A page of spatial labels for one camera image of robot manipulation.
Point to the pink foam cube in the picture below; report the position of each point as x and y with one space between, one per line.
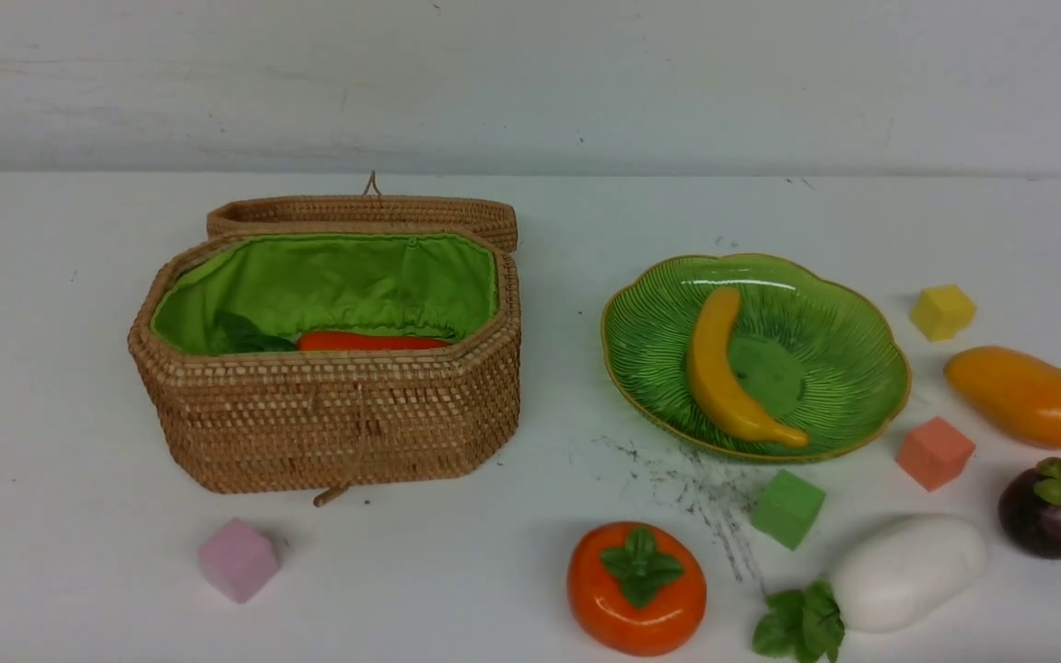
238 560

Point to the green glass leaf plate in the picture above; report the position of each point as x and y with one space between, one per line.
816 355

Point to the green foam cube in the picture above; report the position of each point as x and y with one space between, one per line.
787 509

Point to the salmon orange foam cube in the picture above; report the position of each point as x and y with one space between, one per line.
934 453

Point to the orange persimmon green leaf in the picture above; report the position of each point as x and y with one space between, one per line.
636 589

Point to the purple eggplant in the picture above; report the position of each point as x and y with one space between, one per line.
236 334

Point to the white radish with leaves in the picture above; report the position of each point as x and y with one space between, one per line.
886 582

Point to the woven wicker basket green lining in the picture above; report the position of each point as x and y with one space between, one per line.
371 263

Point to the yellow foam cube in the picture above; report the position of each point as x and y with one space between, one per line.
941 312

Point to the dark purple mangosteen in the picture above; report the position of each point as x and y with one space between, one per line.
1029 510

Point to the orange yellow mango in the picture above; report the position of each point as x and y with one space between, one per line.
1017 393

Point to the yellow banana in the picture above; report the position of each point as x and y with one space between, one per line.
716 389

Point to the orange red carrot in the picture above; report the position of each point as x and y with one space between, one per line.
332 340

